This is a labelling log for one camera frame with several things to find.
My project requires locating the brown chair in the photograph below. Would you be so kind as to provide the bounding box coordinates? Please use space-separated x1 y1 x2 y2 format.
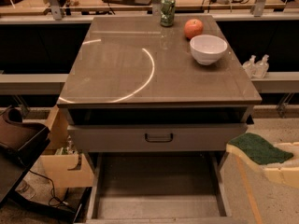
0 106 50 203

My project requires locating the open bottom drawer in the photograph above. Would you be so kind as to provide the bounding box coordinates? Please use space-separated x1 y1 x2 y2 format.
86 152 233 224

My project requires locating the clear plastic bottle left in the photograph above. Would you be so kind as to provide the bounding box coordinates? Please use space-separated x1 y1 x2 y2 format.
242 55 256 78

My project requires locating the cardboard box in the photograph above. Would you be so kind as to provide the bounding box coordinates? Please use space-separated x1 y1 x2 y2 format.
41 106 94 198

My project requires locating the grey drawer cabinet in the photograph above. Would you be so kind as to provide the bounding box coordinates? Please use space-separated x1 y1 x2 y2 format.
56 14 263 224

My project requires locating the clear plastic bottle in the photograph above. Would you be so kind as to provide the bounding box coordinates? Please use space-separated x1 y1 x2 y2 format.
242 55 256 78
253 54 269 78

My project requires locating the green soda can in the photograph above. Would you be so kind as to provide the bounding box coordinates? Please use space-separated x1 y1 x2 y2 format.
160 0 176 27

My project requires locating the middle drawer with black handle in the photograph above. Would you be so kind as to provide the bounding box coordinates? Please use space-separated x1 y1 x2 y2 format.
68 123 248 152

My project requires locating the white bowl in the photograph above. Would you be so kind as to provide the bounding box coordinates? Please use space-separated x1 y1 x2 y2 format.
190 35 228 65

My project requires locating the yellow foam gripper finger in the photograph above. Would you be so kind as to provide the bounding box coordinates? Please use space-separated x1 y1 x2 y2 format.
275 142 299 155
263 161 299 189

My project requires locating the black cable on floor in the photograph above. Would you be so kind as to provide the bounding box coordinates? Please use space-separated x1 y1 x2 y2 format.
28 169 76 212

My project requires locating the red apple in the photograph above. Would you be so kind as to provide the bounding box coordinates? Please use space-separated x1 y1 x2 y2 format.
184 19 204 39

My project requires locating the clear plastic bottle right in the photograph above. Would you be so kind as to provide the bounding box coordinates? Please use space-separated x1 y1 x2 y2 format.
253 54 269 78

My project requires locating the green and yellow sponge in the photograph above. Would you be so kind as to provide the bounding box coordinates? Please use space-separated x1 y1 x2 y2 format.
226 133 294 172

